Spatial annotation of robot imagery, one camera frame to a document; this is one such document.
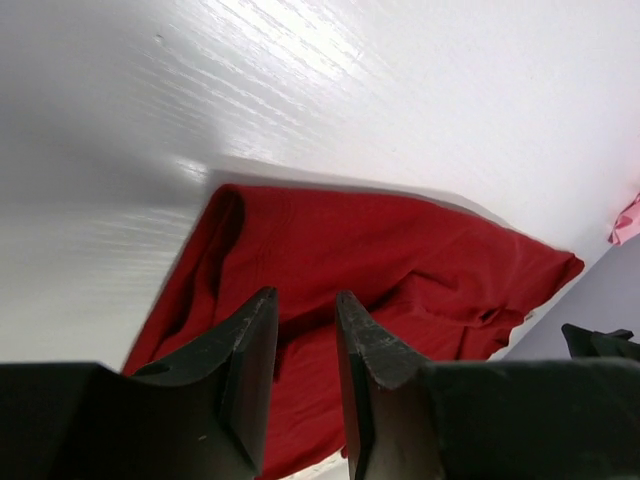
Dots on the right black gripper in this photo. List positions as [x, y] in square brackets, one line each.
[583, 343]

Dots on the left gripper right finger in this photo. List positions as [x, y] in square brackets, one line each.
[386, 407]

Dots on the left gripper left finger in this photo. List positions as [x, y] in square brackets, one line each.
[215, 396]

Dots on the red t shirt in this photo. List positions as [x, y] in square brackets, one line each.
[452, 285]

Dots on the pink t shirt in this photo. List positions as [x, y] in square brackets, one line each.
[626, 225]

